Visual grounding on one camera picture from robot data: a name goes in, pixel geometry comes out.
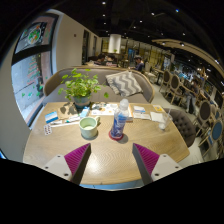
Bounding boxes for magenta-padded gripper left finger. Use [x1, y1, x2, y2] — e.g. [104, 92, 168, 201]
[41, 143, 92, 186]

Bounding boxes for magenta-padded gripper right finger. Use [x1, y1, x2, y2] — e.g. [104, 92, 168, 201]
[131, 143, 184, 186]

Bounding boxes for clear blue-labelled drink bottle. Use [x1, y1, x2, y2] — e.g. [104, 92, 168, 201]
[109, 97, 130, 140]

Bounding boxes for pale green mug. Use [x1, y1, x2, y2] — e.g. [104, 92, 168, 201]
[78, 115, 101, 140]

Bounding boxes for clear plastic cup with straw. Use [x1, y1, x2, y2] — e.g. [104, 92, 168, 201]
[158, 108, 173, 132]

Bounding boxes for white tube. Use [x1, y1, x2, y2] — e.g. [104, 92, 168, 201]
[49, 116, 82, 128]

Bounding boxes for pill blister pack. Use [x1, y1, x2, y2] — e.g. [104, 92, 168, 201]
[43, 124, 53, 136]

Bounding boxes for flat round red coaster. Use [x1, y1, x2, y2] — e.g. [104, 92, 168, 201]
[108, 129, 125, 142]

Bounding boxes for white paper napkin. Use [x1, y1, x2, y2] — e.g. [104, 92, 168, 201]
[149, 111, 165, 123]

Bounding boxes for white blue paper leaflets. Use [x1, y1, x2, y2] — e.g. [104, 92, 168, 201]
[132, 105, 152, 121]

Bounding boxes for dark grey tufted armchair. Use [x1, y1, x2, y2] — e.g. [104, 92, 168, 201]
[163, 108, 198, 148]

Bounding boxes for light blue carton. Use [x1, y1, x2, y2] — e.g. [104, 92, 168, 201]
[79, 105, 91, 118]

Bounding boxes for small blue white box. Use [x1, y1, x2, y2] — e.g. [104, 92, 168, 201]
[44, 110, 60, 125]

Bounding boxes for brown kraft notebook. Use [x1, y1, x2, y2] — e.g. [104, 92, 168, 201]
[57, 102, 79, 120]

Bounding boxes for yellow card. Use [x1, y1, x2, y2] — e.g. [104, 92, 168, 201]
[152, 104, 166, 113]

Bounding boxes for open white magazine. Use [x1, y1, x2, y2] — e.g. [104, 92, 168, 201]
[89, 102, 118, 117]

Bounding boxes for green potted plant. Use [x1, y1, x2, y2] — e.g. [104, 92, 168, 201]
[58, 67, 109, 109]

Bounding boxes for person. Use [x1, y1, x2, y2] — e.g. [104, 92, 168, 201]
[94, 53, 107, 66]
[184, 79, 201, 115]
[133, 54, 145, 72]
[104, 53, 118, 67]

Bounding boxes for grey white chevron pillow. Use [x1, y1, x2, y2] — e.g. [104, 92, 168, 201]
[105, 69, 144, 98]

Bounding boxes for group of wooden dining chairs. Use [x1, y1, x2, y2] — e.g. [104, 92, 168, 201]
[158, 68, 224, 158]

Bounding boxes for grey curved sofa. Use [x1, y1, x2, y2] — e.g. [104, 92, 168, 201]
[41, 65, 156, 107]

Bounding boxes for window with food poster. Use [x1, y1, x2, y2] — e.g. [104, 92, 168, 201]
[10, 13, 60, 128]

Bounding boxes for white round pillar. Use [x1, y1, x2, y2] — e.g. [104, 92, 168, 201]
[108, 33, 122, 54]

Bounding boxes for group of ceiling spotlights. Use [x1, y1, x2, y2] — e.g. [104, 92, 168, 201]
[99, 0, 221, 48]

